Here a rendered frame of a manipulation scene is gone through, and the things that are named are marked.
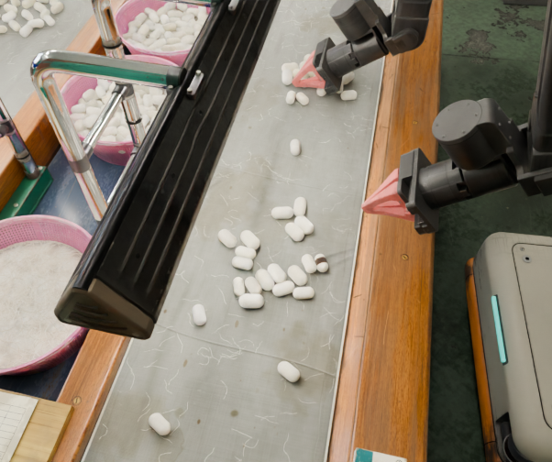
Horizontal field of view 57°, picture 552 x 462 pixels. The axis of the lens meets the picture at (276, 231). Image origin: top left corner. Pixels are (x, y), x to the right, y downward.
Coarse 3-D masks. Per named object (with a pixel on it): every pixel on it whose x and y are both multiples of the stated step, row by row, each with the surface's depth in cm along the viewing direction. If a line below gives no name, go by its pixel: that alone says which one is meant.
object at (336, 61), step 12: (324, 48) 98; (336, 48) 96; (348, 48) 94; (324, 60) 95; (336, 60) 95; (348, 60) 94; (324, 72) 95; (336, 72) 97; (348, 72) 98; (336, 84) 97
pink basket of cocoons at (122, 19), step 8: (128, 0) 120; (136, 0) 121; (144, 0) 122; (152, 0) 123; (120, 8) 118; (128, 8) 120; (136, 8) 121; (144, 8) 123; (152, 8) 124; (208, 8) 124; (120, 16) 117; (128, 16) 120; (120, 24) 117; (120, 32) 116; (128, 48) 113; (136, 48) 109; (160, 56) 109; (168, 56) 109; (176, 56) 110; (184, 56) 110
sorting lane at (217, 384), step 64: (320, 0) 126; (384, 0) 126; (256, 64) 111; (256, 128) 99; (320, 128) 99; (256, 192) 89; (320, 192) 89; (192, 256) 81; (256, 256) 81; (192, 320) 75; (256, 320) 75; (320, 320) 75; (128, 384) 69; (192, 384) 69; (256, 384) 69; (320, 384) 69; (128, 448) 64; (192, 448) 64; (256, 448) 64; (320, 448) 64
